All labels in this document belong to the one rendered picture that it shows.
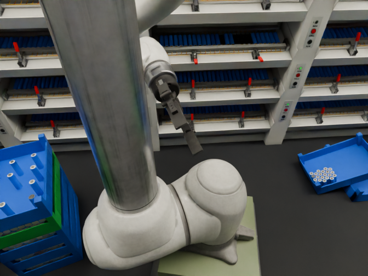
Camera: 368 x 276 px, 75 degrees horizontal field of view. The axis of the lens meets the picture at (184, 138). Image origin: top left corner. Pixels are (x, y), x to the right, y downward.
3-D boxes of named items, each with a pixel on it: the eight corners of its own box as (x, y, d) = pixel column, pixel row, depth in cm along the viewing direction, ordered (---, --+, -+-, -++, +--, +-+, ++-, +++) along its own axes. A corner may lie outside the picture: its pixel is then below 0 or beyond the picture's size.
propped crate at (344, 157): (317, 195, 114) (316, 186, 109) (299, 162, 128) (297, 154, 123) (387, 173, 106) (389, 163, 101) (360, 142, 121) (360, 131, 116)
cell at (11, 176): (22, 188, 77) (12, 176, 73) (16, 190, 77) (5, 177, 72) (22, 184, 79) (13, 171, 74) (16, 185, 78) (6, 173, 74)
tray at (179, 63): (288, 67, 108) (298, 50, 99) (152, 72, 104) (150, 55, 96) (277, 35, 117) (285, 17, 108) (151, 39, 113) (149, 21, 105)
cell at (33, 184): (43, 195, 75) (34, 182, 71) (36, 197, 75) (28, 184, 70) (43, 190, 77) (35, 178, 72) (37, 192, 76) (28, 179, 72)
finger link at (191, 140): (183, 134, 67) (184, 136, 68) (192, 154, 63) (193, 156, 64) (193, 130, 67) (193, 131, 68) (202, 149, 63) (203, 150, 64)
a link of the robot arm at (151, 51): (173, 84, 79) (133, 91, 75) (159, 57, 87) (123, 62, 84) (174, 55, 70) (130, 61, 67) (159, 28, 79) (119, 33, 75)
